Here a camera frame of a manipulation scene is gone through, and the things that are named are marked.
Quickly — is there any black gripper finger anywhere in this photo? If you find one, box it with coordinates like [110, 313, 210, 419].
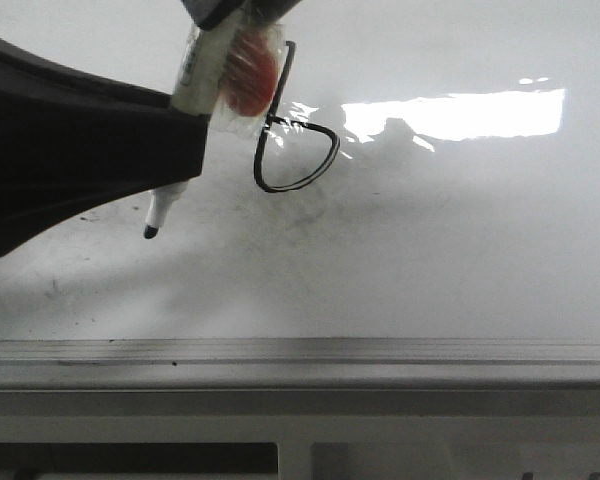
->
[180, 0, 300, 29]
[0, 38, 209, 257]

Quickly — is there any white black whiteboard marker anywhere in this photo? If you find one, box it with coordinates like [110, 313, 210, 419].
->
[144, 7, 246, 239]

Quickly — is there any red magnet taped to marker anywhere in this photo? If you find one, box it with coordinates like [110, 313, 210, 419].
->
[211, 23, 285, 138]

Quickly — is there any white whiteboard with aluminium frame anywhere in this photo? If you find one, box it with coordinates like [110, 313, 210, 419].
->
[0, 1, 600, 390]

